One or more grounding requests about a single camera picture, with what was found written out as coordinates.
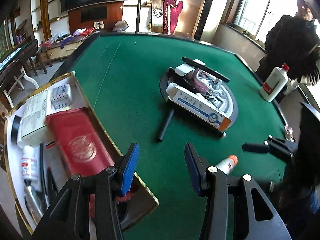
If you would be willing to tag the large white bottle red label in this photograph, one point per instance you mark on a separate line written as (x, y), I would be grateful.
(274, 83)

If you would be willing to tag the dark grey marker pen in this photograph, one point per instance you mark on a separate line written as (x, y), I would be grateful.
(165, 124)

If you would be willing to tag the small white grey box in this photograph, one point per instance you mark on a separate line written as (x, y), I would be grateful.
(61, 96)

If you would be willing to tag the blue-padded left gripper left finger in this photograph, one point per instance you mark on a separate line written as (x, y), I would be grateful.
(127, 168)

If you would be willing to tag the red foil pouch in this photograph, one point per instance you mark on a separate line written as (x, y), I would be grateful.
(82, 149)

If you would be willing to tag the black tape roll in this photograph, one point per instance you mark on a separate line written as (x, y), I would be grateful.
(15, 129)

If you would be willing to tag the clear bag of trinkets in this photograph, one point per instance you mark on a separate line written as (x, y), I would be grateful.
(206, 83)

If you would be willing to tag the white bottle red cap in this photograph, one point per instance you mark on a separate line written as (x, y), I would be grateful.
(29, 166)

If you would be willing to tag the white gold-rimmed storage box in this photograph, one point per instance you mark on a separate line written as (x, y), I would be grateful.
(86, 207)

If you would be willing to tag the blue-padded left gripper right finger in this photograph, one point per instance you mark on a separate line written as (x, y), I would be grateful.
(196, 166)

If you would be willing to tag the wooden chair with red cloth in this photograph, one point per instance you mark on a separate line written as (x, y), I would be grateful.
(164, 16)

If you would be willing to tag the small bottle orange cap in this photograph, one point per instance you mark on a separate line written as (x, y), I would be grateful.
(227, 165)

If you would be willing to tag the black remote control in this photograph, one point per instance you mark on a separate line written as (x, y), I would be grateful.
(195, 64)

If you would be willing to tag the round black grey disc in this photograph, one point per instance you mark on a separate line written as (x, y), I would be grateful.
(224, 100)

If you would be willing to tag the white printed medicine box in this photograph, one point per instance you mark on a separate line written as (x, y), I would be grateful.
(34, 130)

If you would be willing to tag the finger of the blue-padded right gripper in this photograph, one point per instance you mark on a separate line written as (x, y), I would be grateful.
(256, 148)

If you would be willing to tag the silver ointment tube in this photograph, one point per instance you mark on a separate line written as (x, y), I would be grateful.
(34, 201)

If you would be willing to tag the white blue ointment carton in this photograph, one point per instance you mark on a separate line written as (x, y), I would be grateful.
(198, 106)

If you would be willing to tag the person in black jacket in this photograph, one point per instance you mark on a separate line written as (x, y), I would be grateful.
(293, 41)

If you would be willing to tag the small white red box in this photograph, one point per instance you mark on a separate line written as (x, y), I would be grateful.
(53, 160)

